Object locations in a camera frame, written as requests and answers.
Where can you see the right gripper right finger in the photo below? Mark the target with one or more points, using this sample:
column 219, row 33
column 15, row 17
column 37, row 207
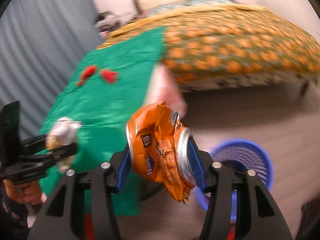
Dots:
column 258, row 216

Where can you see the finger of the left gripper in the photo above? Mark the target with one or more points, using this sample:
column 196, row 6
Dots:
column 35, row 143
column 63, row 154

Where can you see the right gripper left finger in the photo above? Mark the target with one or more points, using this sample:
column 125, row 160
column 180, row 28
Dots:
column 62, row 216

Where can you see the cookie snack bag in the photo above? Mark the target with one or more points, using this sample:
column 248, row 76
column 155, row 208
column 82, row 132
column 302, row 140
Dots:
column 62, row 133

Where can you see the red plastic wrapper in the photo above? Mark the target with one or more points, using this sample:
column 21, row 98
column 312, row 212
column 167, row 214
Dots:
column 86, row 73

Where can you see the red snack wrapper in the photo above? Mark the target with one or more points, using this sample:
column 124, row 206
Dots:
column 109, row 76

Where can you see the crushed orange Fanta can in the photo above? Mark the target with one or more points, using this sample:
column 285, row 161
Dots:
column 158, row 143

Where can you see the blue plastic trash basket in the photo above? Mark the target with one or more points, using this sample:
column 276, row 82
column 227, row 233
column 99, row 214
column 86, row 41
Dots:
column 240, row 169

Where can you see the person's left hand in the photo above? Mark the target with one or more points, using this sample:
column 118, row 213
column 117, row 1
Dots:
column 24, row 193

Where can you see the green floral tablecloth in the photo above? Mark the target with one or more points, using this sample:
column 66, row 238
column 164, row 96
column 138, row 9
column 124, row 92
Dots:
column 103, row 108

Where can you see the pink striped cloth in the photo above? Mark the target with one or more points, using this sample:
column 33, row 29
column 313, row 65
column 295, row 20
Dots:
column 162, row 87

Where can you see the blue-grey curtain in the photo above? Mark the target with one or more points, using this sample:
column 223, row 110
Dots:
column 42, row 42

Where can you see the pile of clothes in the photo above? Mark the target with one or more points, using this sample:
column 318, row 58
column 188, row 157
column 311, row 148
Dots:
column 107, row 21

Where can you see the bed with orange quilt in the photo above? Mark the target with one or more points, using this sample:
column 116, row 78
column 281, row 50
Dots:
column 228, row 45

